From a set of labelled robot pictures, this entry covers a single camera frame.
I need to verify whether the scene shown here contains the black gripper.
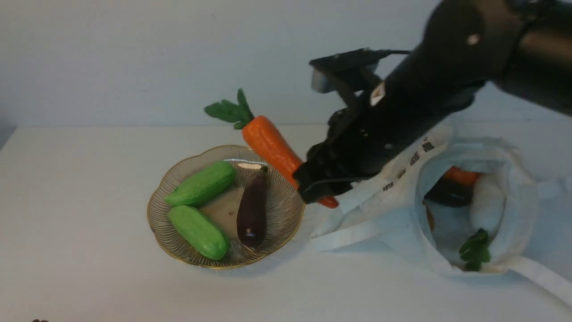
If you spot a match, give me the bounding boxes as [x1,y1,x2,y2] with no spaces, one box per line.
[294,107,429,203]

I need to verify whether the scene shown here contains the orange carrot with leaves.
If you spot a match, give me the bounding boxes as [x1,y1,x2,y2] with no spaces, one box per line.
[204,89,340,209]

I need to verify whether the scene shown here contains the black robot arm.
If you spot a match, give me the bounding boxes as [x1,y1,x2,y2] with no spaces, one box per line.
[293,0,572,204]

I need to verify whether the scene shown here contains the white cloth tote bag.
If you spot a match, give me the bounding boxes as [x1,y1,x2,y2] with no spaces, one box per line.
[310,127,571,305]

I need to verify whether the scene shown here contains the small orange pumpkin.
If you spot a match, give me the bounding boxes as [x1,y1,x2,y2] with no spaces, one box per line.
[442,166,481,187]

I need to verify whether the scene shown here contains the purple eggplant in bowl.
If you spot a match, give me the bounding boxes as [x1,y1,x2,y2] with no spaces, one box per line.
[236,166,268,248]

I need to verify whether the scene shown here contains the white radish with leaves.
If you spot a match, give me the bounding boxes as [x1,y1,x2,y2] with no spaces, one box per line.
[459,174,505,272]

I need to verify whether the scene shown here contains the upper green cucumber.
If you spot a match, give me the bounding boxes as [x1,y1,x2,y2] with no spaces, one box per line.
[164,161,237,207]

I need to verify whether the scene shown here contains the green cucumber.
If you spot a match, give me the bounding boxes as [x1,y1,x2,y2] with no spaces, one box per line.
[167,205,230,260]
[164,161,237,207]

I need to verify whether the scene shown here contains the glass bowl with gold rim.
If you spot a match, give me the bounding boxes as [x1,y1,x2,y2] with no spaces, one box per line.
[147,145,305,270]

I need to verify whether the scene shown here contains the lower green cucumber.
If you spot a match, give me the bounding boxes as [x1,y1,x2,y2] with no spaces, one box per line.
[167,205,230,260]

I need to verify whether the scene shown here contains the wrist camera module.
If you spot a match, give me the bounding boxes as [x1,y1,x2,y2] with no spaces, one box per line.
[309,48,394,108]

